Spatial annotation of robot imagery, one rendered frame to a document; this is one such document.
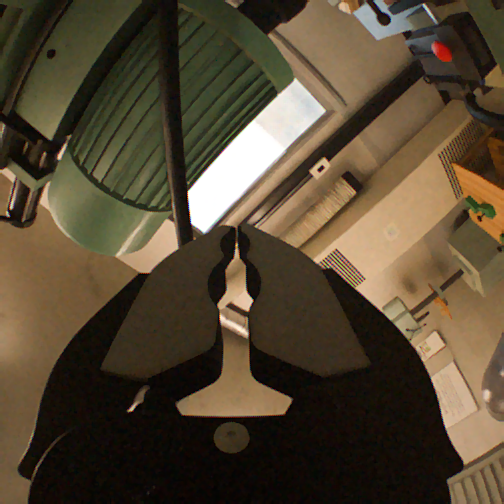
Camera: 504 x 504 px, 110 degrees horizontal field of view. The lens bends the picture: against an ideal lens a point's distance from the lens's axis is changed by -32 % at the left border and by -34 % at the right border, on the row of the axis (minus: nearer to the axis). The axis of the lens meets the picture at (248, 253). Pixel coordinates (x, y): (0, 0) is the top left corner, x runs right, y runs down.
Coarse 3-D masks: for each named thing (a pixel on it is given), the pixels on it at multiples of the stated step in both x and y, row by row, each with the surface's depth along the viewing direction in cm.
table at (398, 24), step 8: (360, 0) 33; (376, 0) 29; (496, 0) 10; (360, 8) 35; (368, 8) 34; (384, 8) 30; (416, 8) 24; (496, 8) 11; (360, 16) 38; (368, 16) 36; (392, 16) 31; (400, 16) 29; (368, 24) 39; (376, 24) 37; (392, 24) 33; (400, 24) 31; (408, 24) 29; (376, 32) 40; (384, 32) 37; (392, 32) 35; (400, 32) 33
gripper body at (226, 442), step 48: (96, 432) 3; (144, 432) 4; (192, 432) 4; (240, 432) 4; (288, 432) 4; (336, 432) 4; (384, 432) 3; (48, 480) 2; (96, 480) 3; (144, 480) 3; (192, 480) 3; (240, 480) 3; (288, 480) 3; (336, 480) 3; (384, 480) 3; (432, 480) 2
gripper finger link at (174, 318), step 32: (224, 224) 11; (192, 256) 9; (224, 256) 10; (160, 288) 8; (192, 288) 8; (224, 288) 9; (128, 320) 6; (160, 320) 6; (192, 320) 6; (128, 352) 6; (160, 352) 6; (192, 352) 6; (160, 384) 5; (192, 384) 6
